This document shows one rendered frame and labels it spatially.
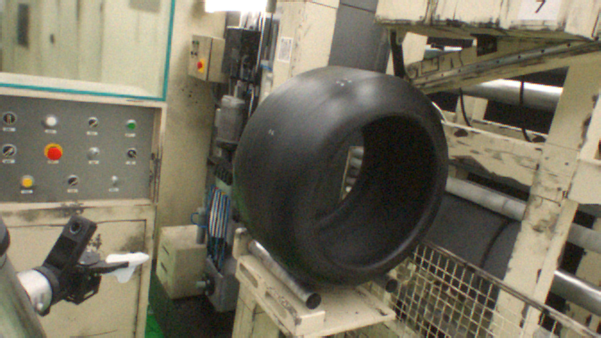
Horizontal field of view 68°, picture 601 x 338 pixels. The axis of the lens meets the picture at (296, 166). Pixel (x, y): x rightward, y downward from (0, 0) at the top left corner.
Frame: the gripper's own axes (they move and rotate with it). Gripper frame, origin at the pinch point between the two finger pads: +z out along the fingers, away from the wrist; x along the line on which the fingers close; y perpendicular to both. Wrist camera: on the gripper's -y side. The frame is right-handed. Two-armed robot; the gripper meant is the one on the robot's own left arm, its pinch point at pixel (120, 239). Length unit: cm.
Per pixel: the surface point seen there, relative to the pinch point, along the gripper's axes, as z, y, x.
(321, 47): 63, -49, 12
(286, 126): 23.6, -30.2, 20.5
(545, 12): 40, -70, 64
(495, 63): 62, -59, 60
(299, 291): 29.6, 10.8, 35.0
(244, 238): 46.9, 12.4, 10.8
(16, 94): 25, -11, -61
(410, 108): 41, -42, 44
